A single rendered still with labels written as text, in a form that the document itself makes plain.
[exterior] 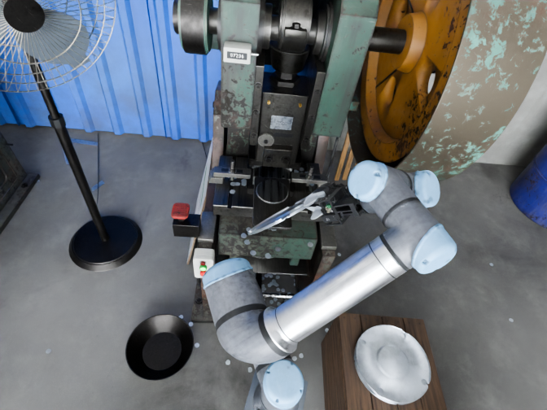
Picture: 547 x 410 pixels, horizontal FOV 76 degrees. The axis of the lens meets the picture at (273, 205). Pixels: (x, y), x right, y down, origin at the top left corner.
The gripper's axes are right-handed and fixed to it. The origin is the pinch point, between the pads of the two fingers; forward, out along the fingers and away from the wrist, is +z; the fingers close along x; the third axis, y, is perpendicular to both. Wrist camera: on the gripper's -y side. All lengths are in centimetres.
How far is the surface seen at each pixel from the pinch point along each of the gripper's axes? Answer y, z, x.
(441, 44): -37, -31, -20
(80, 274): 36, 144, 2
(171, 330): 27, 102, 43
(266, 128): -18.3, 21.3, -21.0
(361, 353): -6, 22, 72
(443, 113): -14.6, -34.9, -9.1
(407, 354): -18, 12, 82
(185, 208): 9, 50, -10
